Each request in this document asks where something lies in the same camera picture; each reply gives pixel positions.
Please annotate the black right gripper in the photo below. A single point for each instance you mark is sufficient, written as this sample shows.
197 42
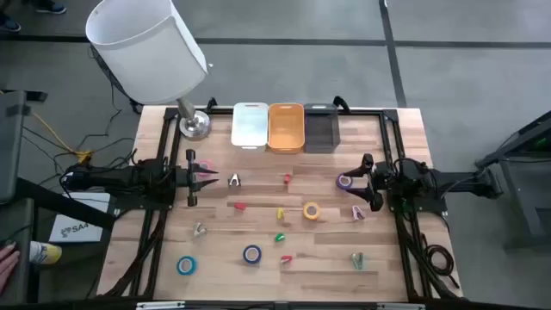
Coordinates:
381 178

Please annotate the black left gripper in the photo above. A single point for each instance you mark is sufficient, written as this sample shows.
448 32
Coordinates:
191 178

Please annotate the purple tape roll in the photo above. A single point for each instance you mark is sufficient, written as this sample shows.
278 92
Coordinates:
338 181

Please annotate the pink binder clip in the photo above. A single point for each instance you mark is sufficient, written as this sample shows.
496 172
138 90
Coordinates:
356 213

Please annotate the silver binder clip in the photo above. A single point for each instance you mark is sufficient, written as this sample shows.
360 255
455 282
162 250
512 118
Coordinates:
198 230

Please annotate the yellow tape roll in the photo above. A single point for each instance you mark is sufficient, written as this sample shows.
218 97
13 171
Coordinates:
305 211

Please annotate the red clip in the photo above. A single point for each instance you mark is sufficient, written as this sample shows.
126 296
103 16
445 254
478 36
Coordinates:
287 178

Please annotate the green binder clip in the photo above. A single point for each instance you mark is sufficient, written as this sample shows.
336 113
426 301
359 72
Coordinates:
357 260

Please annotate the yellow mini stapler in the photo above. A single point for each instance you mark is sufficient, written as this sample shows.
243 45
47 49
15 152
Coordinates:
280 213

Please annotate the dark blue tape roll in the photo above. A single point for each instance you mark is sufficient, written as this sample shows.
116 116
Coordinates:
244 254

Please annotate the light blue tape roll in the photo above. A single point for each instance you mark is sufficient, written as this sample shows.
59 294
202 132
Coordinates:
179 265

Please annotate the green mini stapler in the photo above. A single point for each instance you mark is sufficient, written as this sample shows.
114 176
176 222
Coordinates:
280 237

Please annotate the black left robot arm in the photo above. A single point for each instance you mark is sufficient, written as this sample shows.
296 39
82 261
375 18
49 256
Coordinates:
120 178

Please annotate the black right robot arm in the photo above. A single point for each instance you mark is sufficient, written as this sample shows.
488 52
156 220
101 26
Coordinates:
452 178

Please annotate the silver candlestick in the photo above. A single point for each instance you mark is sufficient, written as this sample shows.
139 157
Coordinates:
196 125

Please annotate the grey translucent plastic bin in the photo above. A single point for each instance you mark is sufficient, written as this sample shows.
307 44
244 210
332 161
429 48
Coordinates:
322 129

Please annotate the white plastic bin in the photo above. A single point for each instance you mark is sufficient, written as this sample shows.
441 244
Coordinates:
249 127

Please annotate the black table clamp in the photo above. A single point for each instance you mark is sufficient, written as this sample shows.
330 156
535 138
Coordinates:
342 103
212 104

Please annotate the orange plastic bin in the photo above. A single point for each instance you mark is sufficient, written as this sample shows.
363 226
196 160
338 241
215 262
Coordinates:
286 129

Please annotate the white cardboard box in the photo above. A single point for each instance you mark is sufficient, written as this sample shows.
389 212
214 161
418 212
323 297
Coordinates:
77 230

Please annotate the black metal beam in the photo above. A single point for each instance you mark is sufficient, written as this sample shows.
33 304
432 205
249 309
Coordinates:
64 202

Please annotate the grey metal cart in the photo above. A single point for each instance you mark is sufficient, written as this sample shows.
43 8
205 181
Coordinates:
525 172

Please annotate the yellow white bottle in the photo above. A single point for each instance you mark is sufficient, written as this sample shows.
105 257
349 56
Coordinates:
45 253

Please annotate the grey cabinet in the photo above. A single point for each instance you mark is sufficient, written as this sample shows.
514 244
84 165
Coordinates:
10 146

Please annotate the person's hand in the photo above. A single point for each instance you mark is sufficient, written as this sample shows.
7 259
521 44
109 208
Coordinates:
8 267

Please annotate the person's shoe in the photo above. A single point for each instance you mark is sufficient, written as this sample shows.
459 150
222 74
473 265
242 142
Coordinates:
51 7
9 23

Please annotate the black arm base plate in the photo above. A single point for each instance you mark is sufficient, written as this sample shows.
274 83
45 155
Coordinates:
426 206
142 204

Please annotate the black aluminium table frame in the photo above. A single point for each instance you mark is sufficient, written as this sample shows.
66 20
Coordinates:
224 111

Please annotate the silver metal bracket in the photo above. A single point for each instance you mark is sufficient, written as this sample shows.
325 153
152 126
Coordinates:
159 305
400 306

